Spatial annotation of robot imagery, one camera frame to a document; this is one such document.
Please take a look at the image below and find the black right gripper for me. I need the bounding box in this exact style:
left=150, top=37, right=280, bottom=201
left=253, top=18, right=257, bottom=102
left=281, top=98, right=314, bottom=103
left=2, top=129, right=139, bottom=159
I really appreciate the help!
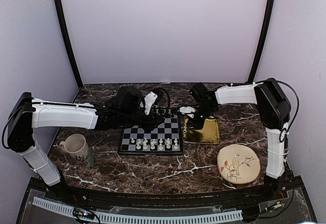
left=186, top=103, right=216, bottom=131

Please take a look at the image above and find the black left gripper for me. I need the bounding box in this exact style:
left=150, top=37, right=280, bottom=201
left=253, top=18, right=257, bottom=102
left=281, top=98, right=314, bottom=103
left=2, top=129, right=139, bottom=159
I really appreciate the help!
left=120, top=108, right=165, bottom=132

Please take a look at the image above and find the black grey chess board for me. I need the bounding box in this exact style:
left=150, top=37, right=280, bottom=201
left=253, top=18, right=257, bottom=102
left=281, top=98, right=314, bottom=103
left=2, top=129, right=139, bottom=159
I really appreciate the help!
left=118, top=111, right=183, bottom=156

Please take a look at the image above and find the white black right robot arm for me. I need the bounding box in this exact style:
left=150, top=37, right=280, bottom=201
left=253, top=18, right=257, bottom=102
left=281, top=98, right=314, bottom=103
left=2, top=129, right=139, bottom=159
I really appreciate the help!
left=187, top=78, right=291, bottom=179

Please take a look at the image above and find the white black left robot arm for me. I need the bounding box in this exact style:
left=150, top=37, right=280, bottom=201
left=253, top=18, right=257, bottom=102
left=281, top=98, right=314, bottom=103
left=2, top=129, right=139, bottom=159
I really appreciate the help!
left=1, top=86, right=168, bottom=202

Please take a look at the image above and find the gold metal tray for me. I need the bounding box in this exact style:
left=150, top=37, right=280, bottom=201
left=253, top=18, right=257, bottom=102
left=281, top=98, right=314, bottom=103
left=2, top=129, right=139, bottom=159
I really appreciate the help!
left=182, top=116, right=220, bottom=145

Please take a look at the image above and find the beige ceramic mug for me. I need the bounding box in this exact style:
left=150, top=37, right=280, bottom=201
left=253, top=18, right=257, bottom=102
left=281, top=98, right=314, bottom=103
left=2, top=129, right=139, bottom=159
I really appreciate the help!
left=59, top=134, right=94, bottom=167

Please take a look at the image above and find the beige bird painted plate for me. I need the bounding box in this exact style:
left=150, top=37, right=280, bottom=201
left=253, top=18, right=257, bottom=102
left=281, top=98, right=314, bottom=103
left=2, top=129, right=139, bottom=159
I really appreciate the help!
left=217, top=144, right=261, bottom=185

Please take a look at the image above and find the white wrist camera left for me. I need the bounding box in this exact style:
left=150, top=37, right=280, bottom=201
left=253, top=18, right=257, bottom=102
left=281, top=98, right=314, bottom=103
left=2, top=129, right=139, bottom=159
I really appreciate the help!
left=144, top=92, right=158, bottom=115

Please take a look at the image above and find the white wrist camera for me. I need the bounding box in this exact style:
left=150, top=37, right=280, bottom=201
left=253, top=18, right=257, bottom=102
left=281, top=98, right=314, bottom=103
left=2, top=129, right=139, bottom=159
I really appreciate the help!
left=144, top=92, right=158, bottom=115
left=178, top=106, right=196, bottom=115

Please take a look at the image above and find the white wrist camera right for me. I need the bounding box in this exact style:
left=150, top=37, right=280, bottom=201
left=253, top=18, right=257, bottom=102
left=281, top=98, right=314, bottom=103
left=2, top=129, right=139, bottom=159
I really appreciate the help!
left=178, top=106, right=196, bottom=115

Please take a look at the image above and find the white slotted cable duct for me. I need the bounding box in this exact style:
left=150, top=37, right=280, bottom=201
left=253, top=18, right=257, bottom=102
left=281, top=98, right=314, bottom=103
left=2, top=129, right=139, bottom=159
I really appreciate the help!
left=32, top=197, right=243, bottom=223

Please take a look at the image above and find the left black frame post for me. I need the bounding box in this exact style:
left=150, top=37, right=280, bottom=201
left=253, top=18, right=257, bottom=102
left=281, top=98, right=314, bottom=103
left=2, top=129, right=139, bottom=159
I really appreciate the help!
left=54, top=0, right=84, bottom=88

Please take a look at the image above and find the black frame post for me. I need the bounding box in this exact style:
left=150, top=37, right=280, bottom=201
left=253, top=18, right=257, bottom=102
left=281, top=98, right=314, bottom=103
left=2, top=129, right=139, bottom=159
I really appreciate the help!
left=54, top=0, right=84, bottom=88
left=247, top=0, right=274, bottom=82

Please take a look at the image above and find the right black frame post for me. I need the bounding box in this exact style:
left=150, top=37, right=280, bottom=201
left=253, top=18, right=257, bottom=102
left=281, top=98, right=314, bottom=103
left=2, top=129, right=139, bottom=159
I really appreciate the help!
left=247, top=0, right=274, bottom=82

